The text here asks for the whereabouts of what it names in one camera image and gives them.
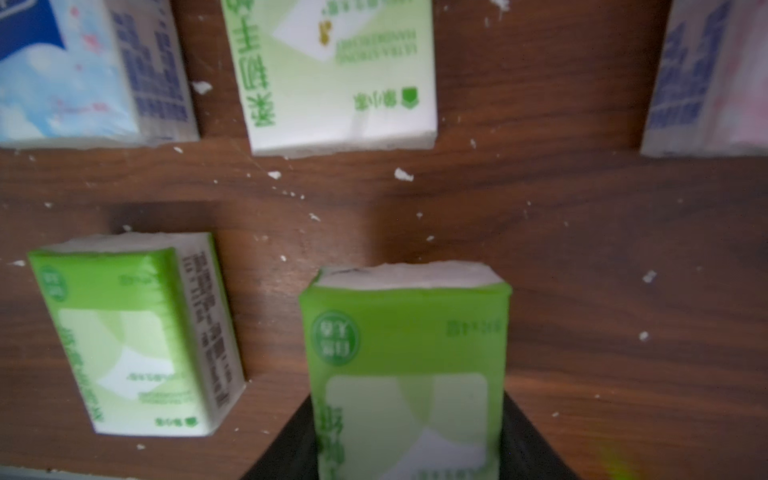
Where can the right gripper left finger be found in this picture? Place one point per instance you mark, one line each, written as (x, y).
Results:
(293, 455)

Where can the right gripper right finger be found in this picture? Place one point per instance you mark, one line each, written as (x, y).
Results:
(524, 452)

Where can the narrow green tissue pack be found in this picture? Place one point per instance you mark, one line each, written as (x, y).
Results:
(407, 365)

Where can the pink tissue pack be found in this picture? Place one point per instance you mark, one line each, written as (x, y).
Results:
(92, 74)

